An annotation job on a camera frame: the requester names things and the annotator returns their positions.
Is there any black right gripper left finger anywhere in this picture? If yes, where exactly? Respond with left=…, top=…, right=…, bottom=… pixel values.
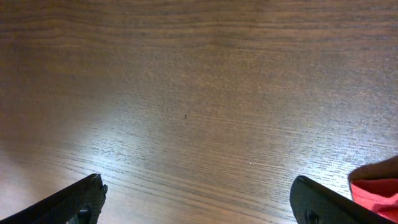
left=1, top=174, right=108, bottom=224

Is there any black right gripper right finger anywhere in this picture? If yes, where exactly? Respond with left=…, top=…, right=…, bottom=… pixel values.
left=289, top=175, right=394, bottom=224

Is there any red t-shirt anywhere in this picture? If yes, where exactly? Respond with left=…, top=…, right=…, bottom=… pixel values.
left=350, top=179, right=397, bottom=223

